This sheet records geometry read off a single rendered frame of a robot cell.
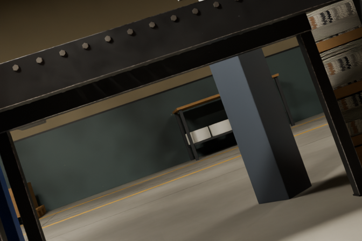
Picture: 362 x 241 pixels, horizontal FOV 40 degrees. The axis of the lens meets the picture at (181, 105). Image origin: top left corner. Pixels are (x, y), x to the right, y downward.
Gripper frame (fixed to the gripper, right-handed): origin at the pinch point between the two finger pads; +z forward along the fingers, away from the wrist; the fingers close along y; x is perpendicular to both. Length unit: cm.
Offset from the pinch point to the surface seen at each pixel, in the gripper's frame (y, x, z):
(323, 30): 50, -69, 24
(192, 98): 706, -113, -8
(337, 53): 49, -71, 36
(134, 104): 706, -14, -30
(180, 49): -28.5, 11.9, 24.5
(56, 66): -28, 46, 18
